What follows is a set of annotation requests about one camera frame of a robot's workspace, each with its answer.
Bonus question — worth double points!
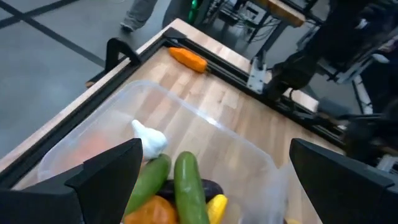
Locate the white garlic bulb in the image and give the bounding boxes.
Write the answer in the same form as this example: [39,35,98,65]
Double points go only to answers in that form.
[131,119,169,161]

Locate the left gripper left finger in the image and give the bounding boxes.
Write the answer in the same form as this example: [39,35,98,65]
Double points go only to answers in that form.
[0,138,144,224]

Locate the orange mango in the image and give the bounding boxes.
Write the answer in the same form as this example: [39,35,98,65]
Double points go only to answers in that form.
[124,195,178,224]

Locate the yellow corn cob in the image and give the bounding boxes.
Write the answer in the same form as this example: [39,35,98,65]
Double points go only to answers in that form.
[205,194,229,224]

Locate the green glowing object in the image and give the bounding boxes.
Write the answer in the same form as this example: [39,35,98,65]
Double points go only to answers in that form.
[188,0,200,22]

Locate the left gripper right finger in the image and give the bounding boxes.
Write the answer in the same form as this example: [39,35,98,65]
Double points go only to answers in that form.
[289,138,398,224]

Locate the orange carrot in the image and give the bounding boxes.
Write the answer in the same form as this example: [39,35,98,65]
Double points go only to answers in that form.
[169,47,208,74]

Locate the dark purple eggplant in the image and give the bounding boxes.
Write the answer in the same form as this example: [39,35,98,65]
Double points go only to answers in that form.
[157,179,224,205]

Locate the person's shoe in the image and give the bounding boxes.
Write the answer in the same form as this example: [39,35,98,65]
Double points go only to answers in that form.
[120,17,137,33]

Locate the black table rim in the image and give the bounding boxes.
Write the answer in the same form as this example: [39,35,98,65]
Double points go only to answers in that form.
[0,27,348,189]

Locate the silver metal bracket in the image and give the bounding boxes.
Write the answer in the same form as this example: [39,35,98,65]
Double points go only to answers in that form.
[247,57,269,95]

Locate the black angled bracket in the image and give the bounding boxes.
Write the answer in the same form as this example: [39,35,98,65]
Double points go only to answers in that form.
[104,37,141,74]

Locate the person's leg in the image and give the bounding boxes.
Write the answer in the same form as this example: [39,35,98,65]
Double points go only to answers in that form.
[126,0,159,26]

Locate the green cucumber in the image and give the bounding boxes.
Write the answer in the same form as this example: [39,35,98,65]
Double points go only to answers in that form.
[124,154,172,215]
[173,151,211,224]

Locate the wooden workbench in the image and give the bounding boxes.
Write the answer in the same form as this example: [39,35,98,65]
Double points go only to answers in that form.
[254,0,307,28]

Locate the large clear plastic bin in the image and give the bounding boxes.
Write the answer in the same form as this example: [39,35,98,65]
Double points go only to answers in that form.
[245,161,299,224]

